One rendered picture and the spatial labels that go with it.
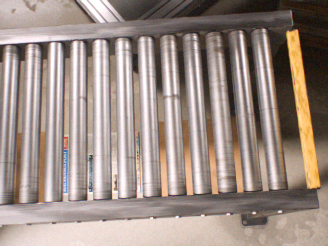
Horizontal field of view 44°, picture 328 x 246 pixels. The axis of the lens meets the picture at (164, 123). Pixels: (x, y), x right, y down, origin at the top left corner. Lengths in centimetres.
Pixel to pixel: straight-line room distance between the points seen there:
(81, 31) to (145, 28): 18
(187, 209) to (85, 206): 26
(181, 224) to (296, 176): 55
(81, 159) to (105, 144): 7
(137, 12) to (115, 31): 71
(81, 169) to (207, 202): 34
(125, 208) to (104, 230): 83
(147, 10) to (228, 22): 76
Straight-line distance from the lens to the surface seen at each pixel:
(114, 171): 188
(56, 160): 111
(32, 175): 113
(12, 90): 121
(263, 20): 121
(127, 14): 190
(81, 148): 110
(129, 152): 107
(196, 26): 118
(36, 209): 111
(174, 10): 187
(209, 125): 191
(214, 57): 115
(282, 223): 189
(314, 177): 108
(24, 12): 228
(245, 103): 111
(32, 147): 114
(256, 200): 106
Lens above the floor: 184
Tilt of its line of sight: 75 degrees down
